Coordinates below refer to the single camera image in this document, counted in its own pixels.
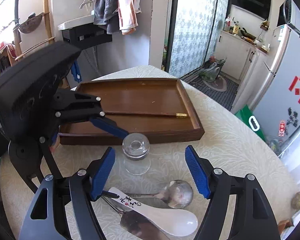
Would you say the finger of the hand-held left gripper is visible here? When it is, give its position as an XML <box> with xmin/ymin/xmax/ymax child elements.
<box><xmin>38</xmin><ymin>131</ymin><xmax>65</xmax><ymax>180</ymax></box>
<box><xmin>52</xmin><ymin>91</ymin><xmax>130</xmax><ymax>140</ymax></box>

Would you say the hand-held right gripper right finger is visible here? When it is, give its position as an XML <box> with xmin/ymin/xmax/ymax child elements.
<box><xmin>184</xmin><ymin>144</ymin><xmax>282</xmax><ymax>240</ymax></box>

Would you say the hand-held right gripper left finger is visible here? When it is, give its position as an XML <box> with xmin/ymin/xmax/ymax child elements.
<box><xmin>17</xmin><ymin>147</ymin><xmax>116</xmax><ymax>240</ymax></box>

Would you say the metal spoon with coil handle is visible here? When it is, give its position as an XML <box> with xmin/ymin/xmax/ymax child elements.
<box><xmin>124</xmin><ymin>179</ymin><xmax>194</xmax><ymax>209</ymax></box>

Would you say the clear drinking glass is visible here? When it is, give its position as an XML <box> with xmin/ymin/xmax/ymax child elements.
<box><xmin>122</xmin><ymin>133</ymin><xmax>151</xmax><ymax>175</ymax></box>

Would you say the brown wooden tray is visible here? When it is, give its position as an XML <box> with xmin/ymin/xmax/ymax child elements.
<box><xmin>59</xmin><ymin>78</ymin><xmax>205</xmax><ymax>145</ymax></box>

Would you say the white ceramic spoon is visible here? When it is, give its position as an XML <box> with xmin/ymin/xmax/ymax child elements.
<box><xmin>107</xmin><ymin>187</ymin><xmax>199</xmax><ymax>237</ymax></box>

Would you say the metal fork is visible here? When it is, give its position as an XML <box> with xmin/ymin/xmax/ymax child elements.
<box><xmin>101</xmin><ymin>195</ymin><xmax>171</xmax><ymax>240</ymax></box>

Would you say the dark chopstick with gold tip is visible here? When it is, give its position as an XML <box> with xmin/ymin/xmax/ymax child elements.
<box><xmin>104</xmin><ymin>111</ymin><xmax>188</xmax><ymax>119</ymax></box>

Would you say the wooden bookshelf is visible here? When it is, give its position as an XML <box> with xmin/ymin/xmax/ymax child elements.
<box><xmin>0</xmin><ymin>44</ymin><xmax>18</xmax><ymax>85</ymax></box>

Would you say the green shopping bag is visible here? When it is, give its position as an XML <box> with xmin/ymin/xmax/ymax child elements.
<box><xmin>234</xmin><ymin>104</ymin><xmax>267</xmax><ymax>143</ymax></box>

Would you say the wooden ladder rack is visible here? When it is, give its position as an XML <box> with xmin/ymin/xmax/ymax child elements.
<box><xmin>14</xmin><ymin>0</ymin><xmax>56</xmax><ymax>61</ymax></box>

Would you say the black sink cabinet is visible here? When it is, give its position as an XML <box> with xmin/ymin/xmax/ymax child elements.
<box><xmin>61</xmin><ymin>22</ymin><xmax>113</xmax><ymax>50</ymax></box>

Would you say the white sink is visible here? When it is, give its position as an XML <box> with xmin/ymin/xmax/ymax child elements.
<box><xmin>57</xmin><ymin>14</ymin><xmax>95</xmax><ymax>30</ymax></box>

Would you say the oval floor mat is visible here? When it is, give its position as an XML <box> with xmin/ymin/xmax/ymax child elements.
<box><xmin>197</xmin><ymin>74</ymin><xmax>228</xmax><ymax>92</ymax></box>

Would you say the brown wooden holder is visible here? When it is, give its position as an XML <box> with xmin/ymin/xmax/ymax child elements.
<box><xmin>277</xmin><ymin>219</ymin><xmax>293</xmax><ymax>233</ymax></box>

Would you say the plastic bag of greens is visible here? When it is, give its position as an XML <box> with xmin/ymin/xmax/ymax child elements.
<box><xmin>199</xmin><ymin>58</ymin><xmax>227</xmax><ymax>80</ymax></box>

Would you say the black fridge sticker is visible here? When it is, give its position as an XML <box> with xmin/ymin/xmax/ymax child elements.
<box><xmin>286</xmin><ymin>107</ymin><xmax>300</xmax><ymax>128</ymax></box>

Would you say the grey towel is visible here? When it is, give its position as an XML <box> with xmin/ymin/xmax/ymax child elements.
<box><xmin>93</xmin><ymin>0</ymin><xmax>120</xmax><ymax>34</ymax></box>

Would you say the orange striped towel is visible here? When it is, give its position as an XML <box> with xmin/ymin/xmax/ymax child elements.
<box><xmin>117</xmin><ymin>0</ymin><xmax>142</xmax><ymax>35</ymax></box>

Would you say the white kitchen cabinet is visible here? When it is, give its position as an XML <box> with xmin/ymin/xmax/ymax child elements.
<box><xmin>216</xmin><ymin>30</ymin><xmax>268</xmax><ymax>80</ymax></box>

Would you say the silver refrigerator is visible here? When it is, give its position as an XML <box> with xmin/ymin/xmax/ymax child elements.
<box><xmin>250</xmin><ymin>0</ymin><xmax>300</xmax><ymax>160</ymax></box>

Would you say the patterned sliding door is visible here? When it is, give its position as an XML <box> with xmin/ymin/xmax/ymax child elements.
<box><xmin>169</xmin><ymin>0</ymin><xmax>230</xmax><ymax>73</ymax></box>

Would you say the red paper fridge decal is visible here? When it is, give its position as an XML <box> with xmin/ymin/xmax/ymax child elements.
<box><xmin>289</xmin><ymin>76</ymin><xmax>300</xmax><ymax>104</ymax></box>

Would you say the black wok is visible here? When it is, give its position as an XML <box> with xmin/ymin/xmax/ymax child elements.
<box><xmin>240</xmin><ymin>27</ymin><xmax>257</xmax><ymax>40</ymax></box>

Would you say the cluster of condiment bottles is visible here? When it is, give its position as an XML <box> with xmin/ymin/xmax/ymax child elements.
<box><xmin>224</xmin><ymin>16</ymin><xmax>240</xmax><ymax>34</ymax></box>

